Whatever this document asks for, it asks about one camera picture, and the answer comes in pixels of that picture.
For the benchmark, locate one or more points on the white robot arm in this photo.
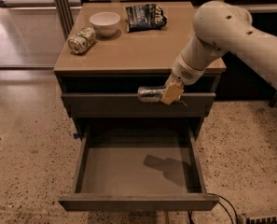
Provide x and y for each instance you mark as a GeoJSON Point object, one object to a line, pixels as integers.
{"type": "Point", "coordinates": [219, 28]}

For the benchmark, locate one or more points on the silver redbull can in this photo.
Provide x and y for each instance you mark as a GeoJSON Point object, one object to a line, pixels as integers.
{"type": "Point", "coordinates": [150, 94]}

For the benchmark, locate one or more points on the power strip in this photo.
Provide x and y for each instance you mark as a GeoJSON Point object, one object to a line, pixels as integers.
{"type": "Point", "coordinates": [244, 219]}

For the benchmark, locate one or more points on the blue chip bag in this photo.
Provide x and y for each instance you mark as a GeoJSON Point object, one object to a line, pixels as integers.
{"type": "Point", "coordinates": [145, 17]}

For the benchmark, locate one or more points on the closed top drawer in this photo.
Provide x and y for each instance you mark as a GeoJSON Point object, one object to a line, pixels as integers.
{"type": "Point", "coordinates": [127, 105]}

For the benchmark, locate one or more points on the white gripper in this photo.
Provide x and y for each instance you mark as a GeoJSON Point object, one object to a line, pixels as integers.
{"type": "Point", "coordinates": [184, 72]}

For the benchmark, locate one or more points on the white ceramic bowl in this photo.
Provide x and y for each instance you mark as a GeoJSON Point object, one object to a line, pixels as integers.
{"type": "Point", "coordinates": [105, 23]}

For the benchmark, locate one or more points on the open middle drawer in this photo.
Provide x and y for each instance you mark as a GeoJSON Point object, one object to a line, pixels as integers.
{"type": "Point", "coordinates": [139, 170]}

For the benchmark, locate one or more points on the green and white can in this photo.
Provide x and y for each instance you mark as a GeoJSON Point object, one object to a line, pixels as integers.
{"type": "Point", "coordinates": [82, 40]}

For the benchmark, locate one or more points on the brown drawer cabinet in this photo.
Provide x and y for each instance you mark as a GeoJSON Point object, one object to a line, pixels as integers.
{"type": "Point", "coordinates": [127, 61]}

